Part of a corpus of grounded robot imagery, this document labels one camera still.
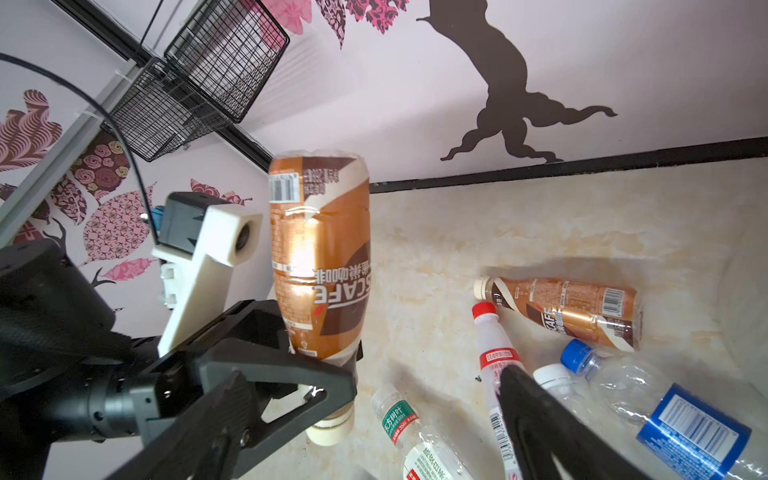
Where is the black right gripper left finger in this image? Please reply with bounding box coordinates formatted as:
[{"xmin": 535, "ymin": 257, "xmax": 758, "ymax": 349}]
[{"xmin": 109, "ymin": 372, "xmax": 252, "ymax": 479}]

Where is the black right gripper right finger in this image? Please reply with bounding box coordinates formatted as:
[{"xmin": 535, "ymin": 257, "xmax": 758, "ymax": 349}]
[{"xmin": 497, "ymin": 365, "xmax": 647, "ymax": 479}]

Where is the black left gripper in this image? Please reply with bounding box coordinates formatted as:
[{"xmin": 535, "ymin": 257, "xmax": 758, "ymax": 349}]
[{"xmin": 35, "ymin": 300, "xmax": 361, "ymax": 478}]

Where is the brown Nescafe coffee bottle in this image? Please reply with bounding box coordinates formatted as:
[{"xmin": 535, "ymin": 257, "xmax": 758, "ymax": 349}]
[{"xmin": 267, "ymin": 149, "xmax": 372, "ymax": 447}]

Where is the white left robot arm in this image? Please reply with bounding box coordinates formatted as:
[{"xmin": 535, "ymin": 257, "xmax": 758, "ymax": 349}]
[{"xmin": 1, "ymin": 240, "xmax": 356, "ymax": 479}]

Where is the white bin purple bag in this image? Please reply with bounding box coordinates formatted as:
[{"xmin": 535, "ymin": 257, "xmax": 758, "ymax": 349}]
[{"xmin": 716, "ymin": 225, "xmax": 767, "ymax": 401}]

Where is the clear bottle blue label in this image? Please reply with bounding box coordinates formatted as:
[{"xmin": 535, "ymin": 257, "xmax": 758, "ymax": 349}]
[{"xmin": 533, "ymin": 363, "xmax": 592, "ymax": 424}]

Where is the white bottle red cap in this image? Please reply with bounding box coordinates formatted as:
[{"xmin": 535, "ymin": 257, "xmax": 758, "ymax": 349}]
[{"xmin": 472, "ymin": 302, "xmax": 525, "ymax": 479}]

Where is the clear bottle green white label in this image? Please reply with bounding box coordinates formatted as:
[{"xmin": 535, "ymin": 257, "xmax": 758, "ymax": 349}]
[{"xmin": 371, "ymin": 384, "xmax": 473, "ymax": 480}]

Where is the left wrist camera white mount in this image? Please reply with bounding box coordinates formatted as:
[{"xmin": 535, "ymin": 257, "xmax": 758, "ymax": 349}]
[{"xmin": 152, "ymin": 192, "xmax": 263, "ymax": 357}]

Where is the black wire basket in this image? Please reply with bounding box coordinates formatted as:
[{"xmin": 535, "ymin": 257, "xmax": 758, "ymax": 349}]
[{"xmin": 101, "ymin": 0, "xmax": 291, "ymax": 163}]

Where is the aluminium rail left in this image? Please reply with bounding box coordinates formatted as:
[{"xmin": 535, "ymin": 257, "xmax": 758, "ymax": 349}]
[{"xmin": 1, "ymin": 53, "xmax": 145, "ymax": 247}]

